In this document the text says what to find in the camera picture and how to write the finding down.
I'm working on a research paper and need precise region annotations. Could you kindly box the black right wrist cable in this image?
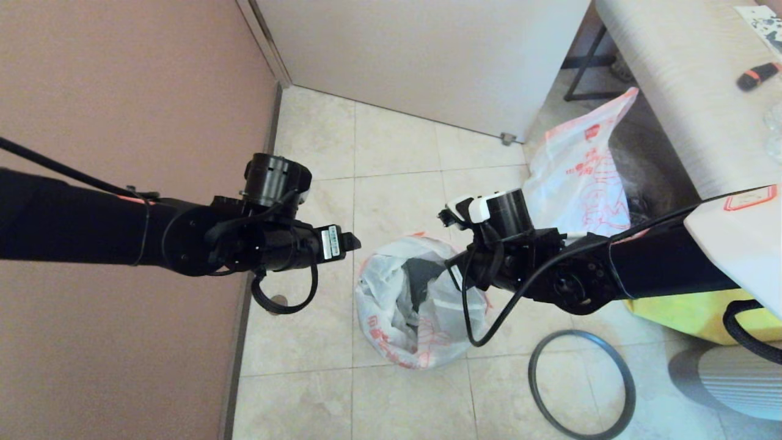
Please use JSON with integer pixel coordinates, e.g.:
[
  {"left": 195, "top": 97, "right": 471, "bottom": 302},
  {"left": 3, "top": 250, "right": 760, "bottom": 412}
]
[{"left": 461, "top": 189, "right": 782, "bottom": 367}]

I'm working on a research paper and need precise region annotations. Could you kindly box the yellow fabric bag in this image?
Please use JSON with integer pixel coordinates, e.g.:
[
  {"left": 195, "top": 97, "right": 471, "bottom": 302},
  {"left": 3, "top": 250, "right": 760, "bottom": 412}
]
[{"left": 624, "top": 287, "right": 782, "bottom": 346}]

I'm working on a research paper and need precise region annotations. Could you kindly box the white red-print trash bag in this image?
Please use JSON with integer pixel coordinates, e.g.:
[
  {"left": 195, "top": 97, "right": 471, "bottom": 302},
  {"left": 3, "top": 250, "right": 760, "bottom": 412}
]
[
  {"left": 523, "top": 87, "right": 640, "bottom": 239},
  {"left": 354, "top": 234, "right": 492, "bottom": 370}
]

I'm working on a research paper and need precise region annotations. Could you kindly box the white wood-grain table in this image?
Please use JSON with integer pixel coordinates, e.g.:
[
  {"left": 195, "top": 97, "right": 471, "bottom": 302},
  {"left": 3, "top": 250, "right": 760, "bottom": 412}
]
[{"left": 594, "top": 0, "right": 782, "bottom": 202}]

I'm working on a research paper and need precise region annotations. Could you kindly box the black metal table frame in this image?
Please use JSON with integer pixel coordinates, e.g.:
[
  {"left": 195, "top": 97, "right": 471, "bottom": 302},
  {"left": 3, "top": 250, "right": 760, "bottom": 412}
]
[{"left": 561, "top": 24, "right": 640, "bottom": 102}]

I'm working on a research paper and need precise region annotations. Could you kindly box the black-patterned white paper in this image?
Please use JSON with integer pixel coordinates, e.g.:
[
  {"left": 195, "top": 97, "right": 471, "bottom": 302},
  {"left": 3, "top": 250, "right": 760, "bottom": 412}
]
[{"left": 735, "top": 6, "right": 782, "bottom": 57}]

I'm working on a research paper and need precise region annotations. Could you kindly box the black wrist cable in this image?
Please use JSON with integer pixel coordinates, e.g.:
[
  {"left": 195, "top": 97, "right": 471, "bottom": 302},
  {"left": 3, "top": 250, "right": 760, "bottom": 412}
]
[
  {"left": 0, "top": 136, "right": 320, "bottom": 315},
  {"left": 461, "top": 189, "right": 782, "bottom": 367}
]

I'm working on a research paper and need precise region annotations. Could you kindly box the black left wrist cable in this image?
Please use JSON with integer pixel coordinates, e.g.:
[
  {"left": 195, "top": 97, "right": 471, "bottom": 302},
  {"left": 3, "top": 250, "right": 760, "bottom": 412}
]
[{"left": 0, "top": 136, "right": 320, "bottom": 315}]

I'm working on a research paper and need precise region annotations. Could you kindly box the clear plastic wrap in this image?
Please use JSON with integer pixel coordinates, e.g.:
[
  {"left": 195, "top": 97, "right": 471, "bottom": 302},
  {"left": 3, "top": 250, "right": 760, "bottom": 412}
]
[{"left": 764, "top": 101, "right": 782, "bottom": 163}]

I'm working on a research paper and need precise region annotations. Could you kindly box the white door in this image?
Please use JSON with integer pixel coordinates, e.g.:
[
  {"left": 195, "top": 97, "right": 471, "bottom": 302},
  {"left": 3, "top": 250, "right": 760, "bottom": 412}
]
[{"left": 237, "top": 0, "right": 592, "bottom": 144}]

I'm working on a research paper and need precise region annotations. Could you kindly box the grey ribbed round object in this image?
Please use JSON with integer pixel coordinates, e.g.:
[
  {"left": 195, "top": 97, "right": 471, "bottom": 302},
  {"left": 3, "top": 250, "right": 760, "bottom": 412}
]
[{"left": 668, "top": 345, "right": 782, "bottom": 422}]

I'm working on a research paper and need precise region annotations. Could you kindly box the grey bin retaining ring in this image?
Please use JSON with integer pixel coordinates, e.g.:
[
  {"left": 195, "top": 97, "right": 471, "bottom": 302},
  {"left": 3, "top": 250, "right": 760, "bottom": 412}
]
[{"left": 528, "top": 330, "right": 637, "bottom": 439}]

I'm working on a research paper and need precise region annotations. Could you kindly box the clear bag with dark contents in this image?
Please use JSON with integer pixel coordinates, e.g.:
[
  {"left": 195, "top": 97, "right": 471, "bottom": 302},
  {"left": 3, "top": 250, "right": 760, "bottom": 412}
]
[{"left": 611, "top": 128, "right": 697, "bottom": 224}]

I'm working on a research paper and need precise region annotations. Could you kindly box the black and orange marker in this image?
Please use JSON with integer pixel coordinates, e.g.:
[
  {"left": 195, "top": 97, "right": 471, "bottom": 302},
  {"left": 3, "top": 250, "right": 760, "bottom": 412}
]
[{"left": 737, "top": 62, "right": 782, "bottom": 93}]

